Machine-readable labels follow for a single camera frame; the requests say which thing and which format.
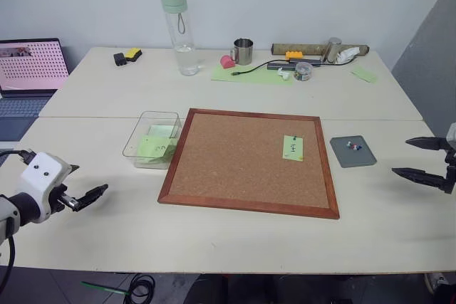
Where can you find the clear plastic cup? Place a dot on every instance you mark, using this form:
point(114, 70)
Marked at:
point(303, 72)

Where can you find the grey usb hub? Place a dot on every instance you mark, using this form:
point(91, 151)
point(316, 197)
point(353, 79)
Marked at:
point(279, 66)

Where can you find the stainless steel mug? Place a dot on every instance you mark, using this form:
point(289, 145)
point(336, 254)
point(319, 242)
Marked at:
point(244, 51)

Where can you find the small white plastic piece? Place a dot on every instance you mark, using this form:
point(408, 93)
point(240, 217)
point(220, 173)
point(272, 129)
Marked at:
point(284, 74)

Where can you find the pink tape dispenser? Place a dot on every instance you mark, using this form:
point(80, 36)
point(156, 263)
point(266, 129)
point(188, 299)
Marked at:
point(227, 62)

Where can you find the clear plastic box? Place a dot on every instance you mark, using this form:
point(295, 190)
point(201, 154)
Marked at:
point(142, 129)

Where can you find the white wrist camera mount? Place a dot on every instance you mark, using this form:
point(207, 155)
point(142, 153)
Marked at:
point(41, 172)
point(452, 136)

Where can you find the large green paper sheet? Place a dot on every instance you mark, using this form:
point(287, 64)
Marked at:
point(249, 77)

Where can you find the green handwritten paper note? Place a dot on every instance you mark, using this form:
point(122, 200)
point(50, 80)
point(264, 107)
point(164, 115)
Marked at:
point(293, 151)

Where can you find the clear bottle green lid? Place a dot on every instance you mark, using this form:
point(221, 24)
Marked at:
point(183, 40)

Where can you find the wooden log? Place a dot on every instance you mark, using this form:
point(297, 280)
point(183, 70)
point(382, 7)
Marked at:
point(306, 48)

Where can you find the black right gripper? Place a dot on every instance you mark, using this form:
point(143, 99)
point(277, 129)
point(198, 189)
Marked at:
point(451, 172)

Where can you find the yellow black object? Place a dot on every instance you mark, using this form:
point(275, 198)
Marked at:
point(132, 53)

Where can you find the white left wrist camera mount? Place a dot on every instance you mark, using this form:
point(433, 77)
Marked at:
point(41, 172)

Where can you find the green note with scribble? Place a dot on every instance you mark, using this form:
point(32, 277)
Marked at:
point(153, 149)

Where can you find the yellow toy brick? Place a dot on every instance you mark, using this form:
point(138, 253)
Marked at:
point(294, 55)

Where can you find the crumpled white paper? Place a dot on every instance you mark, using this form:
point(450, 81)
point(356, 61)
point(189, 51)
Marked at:
point(347, 55)

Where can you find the dark long adapter bar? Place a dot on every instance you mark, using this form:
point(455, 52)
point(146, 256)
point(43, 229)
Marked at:
point(313, 61)

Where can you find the green stick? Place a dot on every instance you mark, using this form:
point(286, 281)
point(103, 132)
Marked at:
point(105, 288)

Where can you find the open laptop pink screen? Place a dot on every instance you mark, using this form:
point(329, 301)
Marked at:
point(30, 65)

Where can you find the grey flat tray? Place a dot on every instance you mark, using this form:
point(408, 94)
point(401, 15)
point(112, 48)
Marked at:
point(356, 158)

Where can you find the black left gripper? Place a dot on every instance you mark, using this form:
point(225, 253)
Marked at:
point(66, 200)

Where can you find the wooden framed cork board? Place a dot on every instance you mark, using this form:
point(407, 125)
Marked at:
point(235, 161)

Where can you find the steel cylinder tumbler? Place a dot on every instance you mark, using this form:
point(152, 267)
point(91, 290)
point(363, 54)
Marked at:
point(332, 49)

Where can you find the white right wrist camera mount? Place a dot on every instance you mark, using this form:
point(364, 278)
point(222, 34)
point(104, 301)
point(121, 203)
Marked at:
point(452, 136)

